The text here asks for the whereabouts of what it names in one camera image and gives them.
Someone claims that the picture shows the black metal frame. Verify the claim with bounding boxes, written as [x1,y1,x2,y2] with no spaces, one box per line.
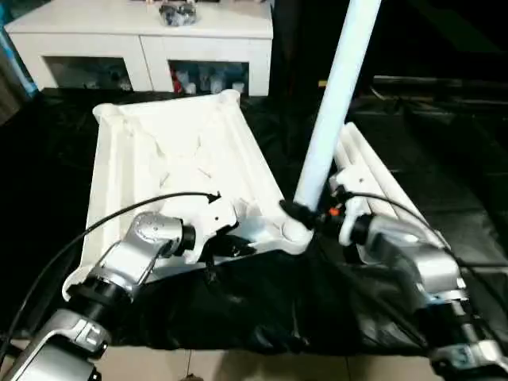
[371,74,508,102]

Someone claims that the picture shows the black plastic mat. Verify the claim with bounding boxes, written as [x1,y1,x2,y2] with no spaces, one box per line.
[0,87,508,354]

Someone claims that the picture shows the grey crumpled bag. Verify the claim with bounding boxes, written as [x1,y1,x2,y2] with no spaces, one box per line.
[158,2,198,28]

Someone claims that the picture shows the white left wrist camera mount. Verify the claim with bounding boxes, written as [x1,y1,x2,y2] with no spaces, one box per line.
[180,190,241,266]

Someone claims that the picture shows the grey curtain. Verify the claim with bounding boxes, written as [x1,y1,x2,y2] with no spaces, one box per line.
[0,27,41,125]

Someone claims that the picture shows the white cabinet with glass doors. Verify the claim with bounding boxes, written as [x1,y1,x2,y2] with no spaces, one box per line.
[3,0,275,97]

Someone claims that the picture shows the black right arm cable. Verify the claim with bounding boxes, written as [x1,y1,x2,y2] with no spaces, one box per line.
[340,190,508,302]

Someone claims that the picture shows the white plastic table top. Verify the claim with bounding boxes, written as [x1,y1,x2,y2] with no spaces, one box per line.
[63,89,314,299]

